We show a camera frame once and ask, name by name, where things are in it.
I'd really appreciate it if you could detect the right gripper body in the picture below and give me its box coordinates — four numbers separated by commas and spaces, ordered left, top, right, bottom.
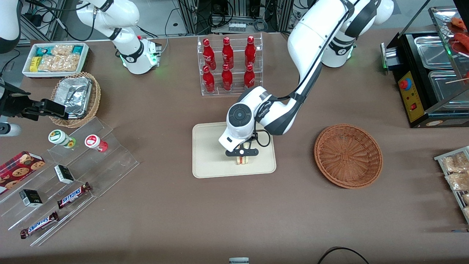
0, 82, 33, 118

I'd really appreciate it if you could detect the cream plastic tray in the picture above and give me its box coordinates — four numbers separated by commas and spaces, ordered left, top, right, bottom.
192, 119, 277, 179

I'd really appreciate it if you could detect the light wicker basket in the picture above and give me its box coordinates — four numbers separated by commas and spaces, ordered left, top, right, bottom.
49, 72, 101, 128

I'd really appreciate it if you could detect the round brown wicker basket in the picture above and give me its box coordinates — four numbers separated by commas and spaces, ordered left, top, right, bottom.
314, 124, 383, 189

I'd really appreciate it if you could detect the aluminium foil container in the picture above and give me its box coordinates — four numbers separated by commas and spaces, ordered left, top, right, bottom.
55, 77, 93, 118

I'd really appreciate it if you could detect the green lid snack cup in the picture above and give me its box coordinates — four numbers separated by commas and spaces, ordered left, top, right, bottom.
48, 129, 77, 149

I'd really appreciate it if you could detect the white plastic snack bin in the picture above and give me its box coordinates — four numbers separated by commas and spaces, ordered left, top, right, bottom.
22, 42, 90, 78

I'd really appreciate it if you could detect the clear cracker bag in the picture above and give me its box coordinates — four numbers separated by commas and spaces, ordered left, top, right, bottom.
51, 44, 74, 56
38, 54, 82, 72

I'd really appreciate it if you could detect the clear acrylic bottle rack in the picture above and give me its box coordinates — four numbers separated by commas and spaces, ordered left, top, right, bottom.
197, 32, 263, 96

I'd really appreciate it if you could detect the red lid snack cup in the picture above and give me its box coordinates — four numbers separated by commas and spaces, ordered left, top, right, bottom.
85, 134, 108, 153

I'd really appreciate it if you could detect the red cookie box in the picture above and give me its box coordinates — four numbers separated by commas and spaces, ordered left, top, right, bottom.
0, 151, 46, 195

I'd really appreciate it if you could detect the red cola bottle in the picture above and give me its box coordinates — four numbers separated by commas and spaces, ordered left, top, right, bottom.
203, 38, 217, 70
203, 65, 215, 93
245, 36, 256, 67
221, 64, 233, 91
222, 37, 234, 69
244, 64, 255, 89

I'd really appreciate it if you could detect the small black box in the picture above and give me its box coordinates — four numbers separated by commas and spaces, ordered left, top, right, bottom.
19, 189, 43, 208
54, 165, 75, 184

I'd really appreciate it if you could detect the clear acrylic stepped shelf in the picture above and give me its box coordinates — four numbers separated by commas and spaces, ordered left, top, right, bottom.
0, 117, 140, 247

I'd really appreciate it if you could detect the snickers chocolate bar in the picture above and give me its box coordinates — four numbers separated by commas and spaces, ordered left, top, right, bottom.
20, 211, 59, 239
57, 182, 92, 209

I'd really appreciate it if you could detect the black hot food display case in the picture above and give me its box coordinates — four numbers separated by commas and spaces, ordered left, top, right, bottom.
381, 5, 469, 128

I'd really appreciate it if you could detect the steel food pan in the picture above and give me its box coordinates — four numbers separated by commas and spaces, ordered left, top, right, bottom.
414, 36, 454, 70
428, 70, 469, 104

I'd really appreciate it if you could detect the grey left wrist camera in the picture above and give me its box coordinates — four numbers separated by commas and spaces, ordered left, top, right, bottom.
225, 148, 259, 158

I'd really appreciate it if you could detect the aluminium profile frame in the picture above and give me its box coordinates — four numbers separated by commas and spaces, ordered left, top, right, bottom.
178, 0, 293, 35

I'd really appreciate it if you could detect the black floor cable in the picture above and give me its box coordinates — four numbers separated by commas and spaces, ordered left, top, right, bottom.
317, 247, 370, 264

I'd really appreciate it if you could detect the metal wire rack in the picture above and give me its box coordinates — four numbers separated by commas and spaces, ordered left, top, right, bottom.
434, 146, 469, 224

